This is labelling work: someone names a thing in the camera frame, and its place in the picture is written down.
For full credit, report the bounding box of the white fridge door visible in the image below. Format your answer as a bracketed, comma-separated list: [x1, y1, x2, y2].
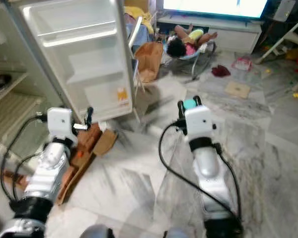
[17, 0, 135, 122]

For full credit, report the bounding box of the glass fridge shelf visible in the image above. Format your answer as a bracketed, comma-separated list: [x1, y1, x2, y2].
[0, 72, 28, 107]

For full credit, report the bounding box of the white fridge cabinet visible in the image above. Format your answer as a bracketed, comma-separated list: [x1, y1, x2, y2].
[0, 0, 70, 169]

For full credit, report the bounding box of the tan brick block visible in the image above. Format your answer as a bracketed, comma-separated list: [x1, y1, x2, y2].
[93, 129, 119, 157]

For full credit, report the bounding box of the dark red cloth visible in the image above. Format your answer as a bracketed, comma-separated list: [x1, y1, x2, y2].
[211, 64, 231, 78]

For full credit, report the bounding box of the orange door sticker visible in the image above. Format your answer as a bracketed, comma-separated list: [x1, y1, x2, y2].
[117, 87, 130, 102]

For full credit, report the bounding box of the flat tan cardboard piece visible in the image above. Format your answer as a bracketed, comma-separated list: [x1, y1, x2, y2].
[225, 81, 251, 99]

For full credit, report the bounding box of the baby bouncer seat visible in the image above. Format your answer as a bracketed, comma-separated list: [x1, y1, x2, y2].
[164, 40, 217, 80]

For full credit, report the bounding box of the child in yellow shirt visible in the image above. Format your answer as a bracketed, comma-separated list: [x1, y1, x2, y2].
[166, 25, 218, 58]

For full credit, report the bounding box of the pink clear plastic bag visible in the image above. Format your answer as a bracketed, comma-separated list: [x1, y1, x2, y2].
[232, 56, 253, 72]

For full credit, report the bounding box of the brown paper bag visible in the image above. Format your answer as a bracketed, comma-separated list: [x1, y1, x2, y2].
[134, 42, 164, 84]

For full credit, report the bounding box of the ribbed crisper cover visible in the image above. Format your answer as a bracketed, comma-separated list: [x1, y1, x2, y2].
[0, 92, 43, 144]

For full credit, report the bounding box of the white television cabinet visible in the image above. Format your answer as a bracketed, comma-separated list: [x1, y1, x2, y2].
[156, 14, 264, 54]

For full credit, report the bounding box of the dark bowl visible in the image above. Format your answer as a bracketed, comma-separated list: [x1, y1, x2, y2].
[0, 73, 13, 92]

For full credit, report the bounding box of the bright television screen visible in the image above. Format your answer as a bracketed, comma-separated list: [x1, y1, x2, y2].
[161, 0, 270, 19]

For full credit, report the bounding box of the grey robot left leg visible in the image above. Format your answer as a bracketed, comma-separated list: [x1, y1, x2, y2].
[79, 224, 115, 238]

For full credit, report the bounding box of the grey robot leg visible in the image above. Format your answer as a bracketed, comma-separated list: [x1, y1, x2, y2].
[79, 224, 115, 238]
[164, 228, 189, 238]

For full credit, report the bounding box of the yellow cloth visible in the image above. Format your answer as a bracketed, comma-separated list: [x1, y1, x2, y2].
[124, 6, 153, 34]

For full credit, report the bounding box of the grey robot right leg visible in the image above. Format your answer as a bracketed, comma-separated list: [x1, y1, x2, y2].
[164, 228, 189, 238]

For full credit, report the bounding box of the orange toy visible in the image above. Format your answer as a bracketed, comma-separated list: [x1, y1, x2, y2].
[286, 47, 298, 62]

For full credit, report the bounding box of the grey speaker box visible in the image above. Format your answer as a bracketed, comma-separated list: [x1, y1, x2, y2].
[271, 0, 296, 23]

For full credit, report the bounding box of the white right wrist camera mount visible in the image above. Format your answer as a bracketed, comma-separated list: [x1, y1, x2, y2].
[184, 105, 214, 142]

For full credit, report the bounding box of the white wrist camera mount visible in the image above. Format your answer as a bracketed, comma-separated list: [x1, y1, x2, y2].
[47, 107, 75, 144]
[184, 105, 214, 142]

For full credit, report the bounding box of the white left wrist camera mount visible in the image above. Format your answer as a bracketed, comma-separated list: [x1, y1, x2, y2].
[47, 107, 75, 144]

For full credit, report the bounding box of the white slanted rack frame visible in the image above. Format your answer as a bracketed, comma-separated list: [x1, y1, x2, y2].
[256, 15, 298, 92]

